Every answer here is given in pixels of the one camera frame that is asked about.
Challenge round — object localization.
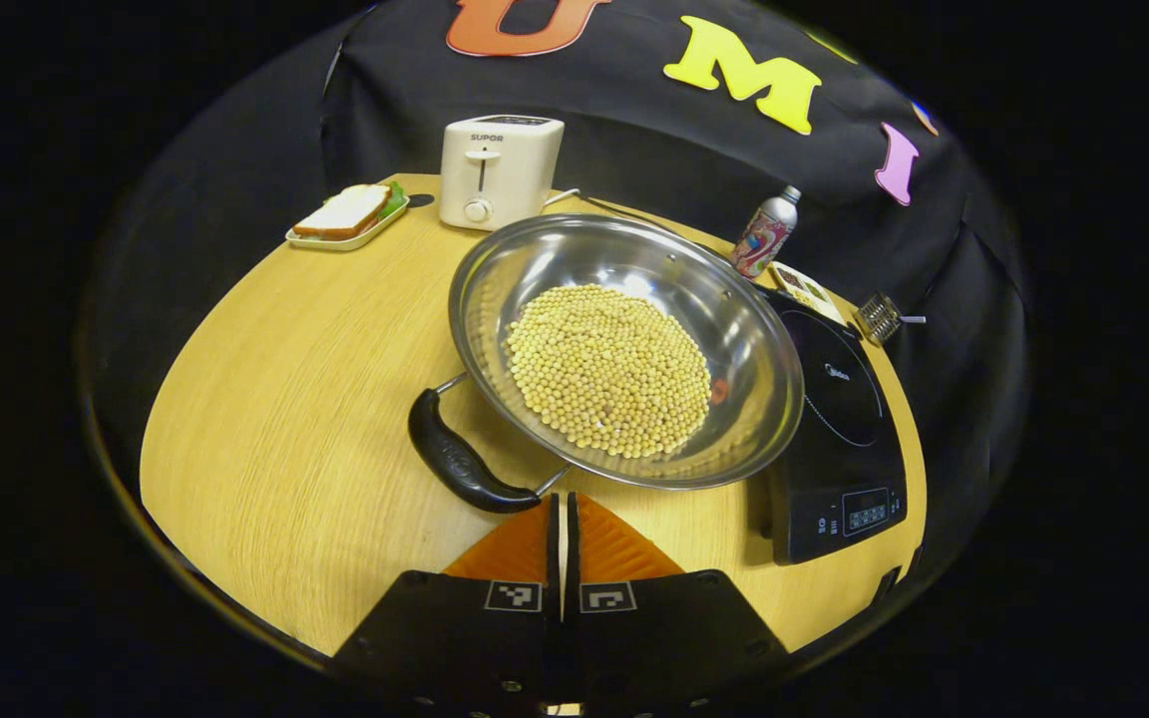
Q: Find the silver bottle with colourful label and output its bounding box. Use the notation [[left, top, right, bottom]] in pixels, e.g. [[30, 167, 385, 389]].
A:
[[731, 184, 802, 278]]

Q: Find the white toaster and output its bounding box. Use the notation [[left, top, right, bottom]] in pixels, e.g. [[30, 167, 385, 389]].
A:
[[438, 115, 566, 232]]

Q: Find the small pale green tray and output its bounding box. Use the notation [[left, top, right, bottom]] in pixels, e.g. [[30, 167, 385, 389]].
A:
[[285, 194, 411, 252]]

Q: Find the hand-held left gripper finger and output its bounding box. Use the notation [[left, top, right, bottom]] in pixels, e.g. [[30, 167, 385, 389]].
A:
[[328, 492, 564, 718], [565, 491, 792, 716]]

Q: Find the black power cable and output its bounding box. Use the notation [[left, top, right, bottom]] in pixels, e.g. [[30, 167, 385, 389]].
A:
[[574, 191, 735, 262]]

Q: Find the pile of soybeans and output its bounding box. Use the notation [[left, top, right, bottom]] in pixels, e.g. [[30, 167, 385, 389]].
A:
[[505, 284, 713, 460]]

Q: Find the white divided dish of grains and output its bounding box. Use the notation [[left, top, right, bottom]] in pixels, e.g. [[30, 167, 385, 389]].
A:
[[769, 261, 845, 325]]

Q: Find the small wire basket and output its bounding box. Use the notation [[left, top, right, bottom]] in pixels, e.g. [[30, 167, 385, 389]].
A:
[[854, 292, 927, 345]]

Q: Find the black induction cooktop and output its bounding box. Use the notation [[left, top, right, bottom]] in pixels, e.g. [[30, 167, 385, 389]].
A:
[[749, 289, 910, 566]]

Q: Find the steel pot with black handle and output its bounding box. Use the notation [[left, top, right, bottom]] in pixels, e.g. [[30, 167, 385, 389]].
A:
[[407, 212, 807, 516]]

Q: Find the white bread sandwich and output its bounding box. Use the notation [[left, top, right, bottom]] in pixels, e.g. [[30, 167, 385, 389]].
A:
[[292, 182, 406, 242]]

